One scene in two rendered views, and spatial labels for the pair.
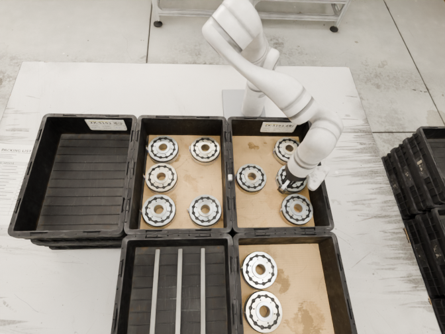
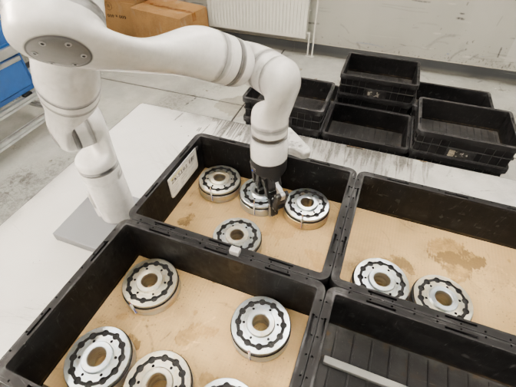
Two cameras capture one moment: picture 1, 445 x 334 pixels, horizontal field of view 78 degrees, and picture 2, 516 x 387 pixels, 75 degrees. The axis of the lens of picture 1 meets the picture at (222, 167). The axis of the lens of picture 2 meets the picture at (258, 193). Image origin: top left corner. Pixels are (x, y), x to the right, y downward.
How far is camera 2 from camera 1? 0.38 m
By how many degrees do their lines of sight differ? 37
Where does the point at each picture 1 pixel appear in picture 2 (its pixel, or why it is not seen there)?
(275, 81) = (187, 34)
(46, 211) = not seen: outside the picture
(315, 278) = (398, 227)
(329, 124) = (269, 53)
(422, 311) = (431, 170)
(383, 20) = not seen: hidden behind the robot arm
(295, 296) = (419, 258)
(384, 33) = (110, 90)
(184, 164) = (153, 333)
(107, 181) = not seen: outside the picture
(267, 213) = (296, 243)
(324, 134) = (282, 61)
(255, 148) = (192, 219)
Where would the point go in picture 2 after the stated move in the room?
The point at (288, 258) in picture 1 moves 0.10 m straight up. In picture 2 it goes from (368, 245) to (379, 215)
